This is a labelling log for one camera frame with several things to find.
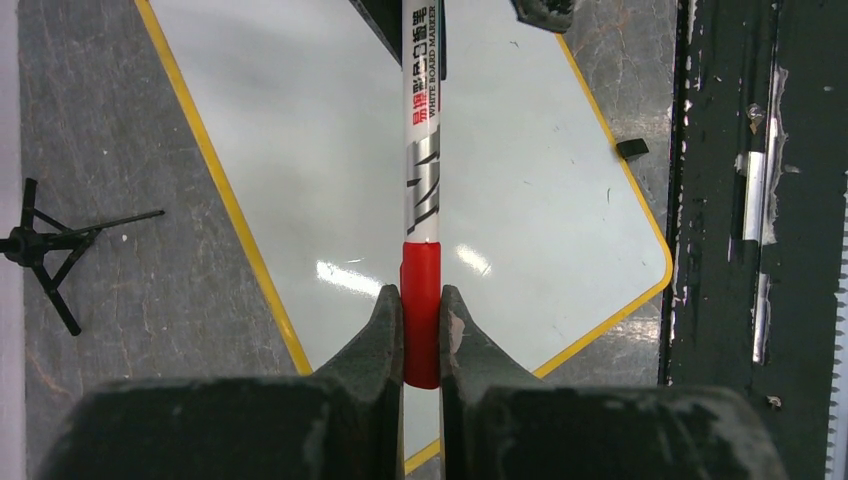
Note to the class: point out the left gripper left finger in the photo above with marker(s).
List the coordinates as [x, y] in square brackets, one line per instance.
[344, 421]

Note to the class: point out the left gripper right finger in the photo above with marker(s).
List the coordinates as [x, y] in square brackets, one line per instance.
[499, 421]

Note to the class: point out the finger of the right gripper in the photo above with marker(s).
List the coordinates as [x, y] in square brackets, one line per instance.
[384, 19]
[554, 16]

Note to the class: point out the red whiteboard marker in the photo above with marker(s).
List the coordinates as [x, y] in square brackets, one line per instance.
[422, 35]

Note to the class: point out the whiteboard with yellow edge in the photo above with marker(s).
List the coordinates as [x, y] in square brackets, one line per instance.
[297, 109]

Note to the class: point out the black whiteboard clip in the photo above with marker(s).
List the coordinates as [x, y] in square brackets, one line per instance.
[632, 149]

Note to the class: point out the black tripod stand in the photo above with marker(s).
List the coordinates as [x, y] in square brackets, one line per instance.
[38, 234]

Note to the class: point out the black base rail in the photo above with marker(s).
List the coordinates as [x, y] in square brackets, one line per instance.
[757, 197]

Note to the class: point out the white cable duct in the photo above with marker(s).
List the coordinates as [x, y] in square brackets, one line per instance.
[836, 447]

